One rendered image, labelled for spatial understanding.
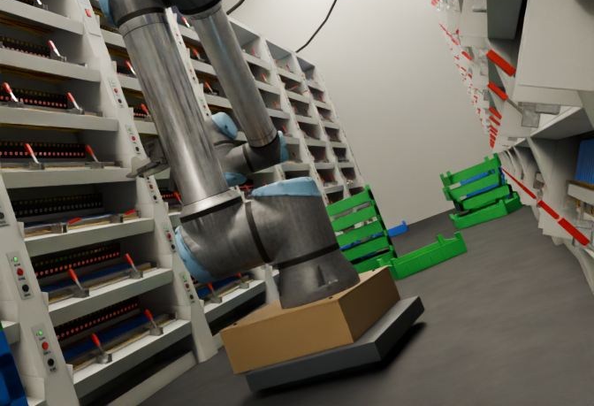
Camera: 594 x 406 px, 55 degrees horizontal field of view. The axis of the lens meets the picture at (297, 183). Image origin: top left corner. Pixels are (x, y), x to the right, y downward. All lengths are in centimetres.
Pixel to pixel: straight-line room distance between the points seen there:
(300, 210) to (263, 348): 31
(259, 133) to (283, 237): 43
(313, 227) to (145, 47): 54
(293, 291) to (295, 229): 13
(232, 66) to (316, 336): 69
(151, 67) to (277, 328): 63
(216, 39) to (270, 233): 49
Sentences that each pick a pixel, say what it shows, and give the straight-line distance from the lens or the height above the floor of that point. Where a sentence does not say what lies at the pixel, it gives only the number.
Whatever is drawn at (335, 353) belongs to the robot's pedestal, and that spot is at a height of 6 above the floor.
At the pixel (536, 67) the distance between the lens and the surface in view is 37.
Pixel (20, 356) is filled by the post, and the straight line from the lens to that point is 159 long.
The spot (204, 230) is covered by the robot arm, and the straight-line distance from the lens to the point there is 127.
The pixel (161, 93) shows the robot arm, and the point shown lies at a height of 70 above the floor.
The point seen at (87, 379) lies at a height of 14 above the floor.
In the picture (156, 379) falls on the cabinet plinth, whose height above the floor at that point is 3.
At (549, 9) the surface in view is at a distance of 38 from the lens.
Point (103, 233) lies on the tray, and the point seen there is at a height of 52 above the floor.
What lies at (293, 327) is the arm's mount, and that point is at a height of 12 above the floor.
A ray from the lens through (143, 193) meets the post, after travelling 214.
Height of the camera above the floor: 30
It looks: 5 degrees up
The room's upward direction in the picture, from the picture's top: 21 degrees counter-clockwise
